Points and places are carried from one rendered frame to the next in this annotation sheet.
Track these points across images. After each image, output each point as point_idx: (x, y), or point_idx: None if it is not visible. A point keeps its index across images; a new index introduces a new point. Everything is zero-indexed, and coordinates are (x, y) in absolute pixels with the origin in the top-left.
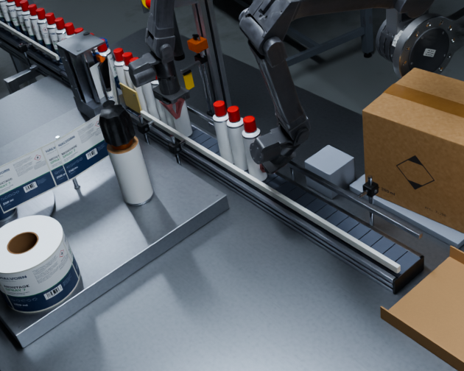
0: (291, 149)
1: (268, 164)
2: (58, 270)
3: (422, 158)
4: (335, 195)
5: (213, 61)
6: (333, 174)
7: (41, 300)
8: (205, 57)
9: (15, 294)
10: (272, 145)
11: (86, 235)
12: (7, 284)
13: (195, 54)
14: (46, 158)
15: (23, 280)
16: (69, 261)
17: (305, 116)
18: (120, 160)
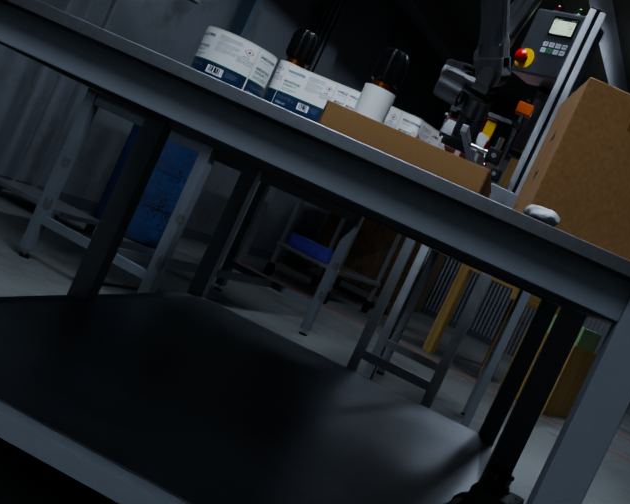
0: (470, 97)
1: (448, 129)
2: (234, 58)
3: (558, 128)
4: None
5: (528, 147)
6: (493, 187)
7: (202, 68)
8: (519, 123)
9: (197, 53)
10: (456, 74)
11: None
12: (202, 40)
13: None
14: (333, 97)
15: (211, 37)
16: (247, 71)
17: (500, 52)
18: (364, 90)
